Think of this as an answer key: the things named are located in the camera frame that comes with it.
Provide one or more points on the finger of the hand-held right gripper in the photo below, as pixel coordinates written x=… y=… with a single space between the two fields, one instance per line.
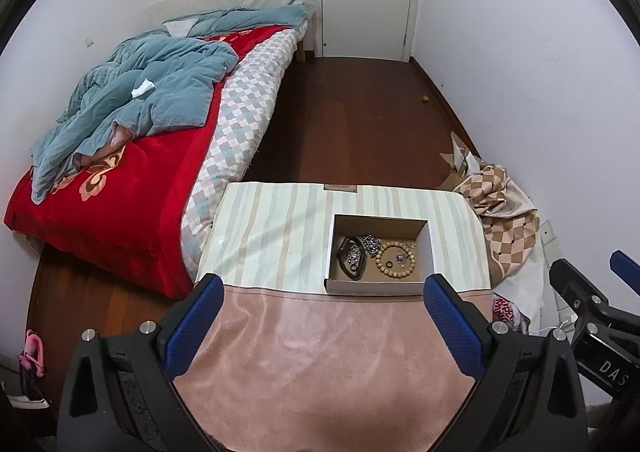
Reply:
x=575 y=287
x=627 y=266

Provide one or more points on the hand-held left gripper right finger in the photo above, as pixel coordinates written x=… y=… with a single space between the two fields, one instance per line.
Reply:
x=452 y=327

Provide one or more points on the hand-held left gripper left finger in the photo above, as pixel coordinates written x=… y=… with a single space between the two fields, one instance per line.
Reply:
x=192 y=327

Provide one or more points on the white cardboard box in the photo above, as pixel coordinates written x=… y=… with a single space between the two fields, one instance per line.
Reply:
x=380 y=288

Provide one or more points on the black smart band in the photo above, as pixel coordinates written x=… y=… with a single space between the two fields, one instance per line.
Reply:
x=343 y=257

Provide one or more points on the white power strip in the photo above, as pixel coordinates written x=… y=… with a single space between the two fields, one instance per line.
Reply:
x=552 y=252

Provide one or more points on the red patterned bag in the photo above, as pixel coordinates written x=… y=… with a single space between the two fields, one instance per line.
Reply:
x=507 y=309

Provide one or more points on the brown checkered cloth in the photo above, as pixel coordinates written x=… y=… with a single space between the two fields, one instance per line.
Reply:
x=505 y=212

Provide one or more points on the bed with red blanket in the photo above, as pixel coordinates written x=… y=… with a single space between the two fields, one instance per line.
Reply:
x=125 y=222

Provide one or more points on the pink plastic item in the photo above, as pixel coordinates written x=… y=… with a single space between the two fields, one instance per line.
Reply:
x=31 y=354

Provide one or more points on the cardboard scraps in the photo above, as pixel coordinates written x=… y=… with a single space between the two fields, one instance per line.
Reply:
x=460 y=157

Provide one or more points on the brown cloth label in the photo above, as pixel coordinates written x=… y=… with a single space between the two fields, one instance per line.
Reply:
x=340 y=188

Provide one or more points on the checkered bed sheet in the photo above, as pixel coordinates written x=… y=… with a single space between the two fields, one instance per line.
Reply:
x=240 y=132

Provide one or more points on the white tissue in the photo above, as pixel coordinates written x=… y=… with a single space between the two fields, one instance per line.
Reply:
x=141 y=89

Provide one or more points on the blue-grey quilt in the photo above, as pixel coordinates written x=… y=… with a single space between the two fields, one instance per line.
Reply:
x=165 y=77

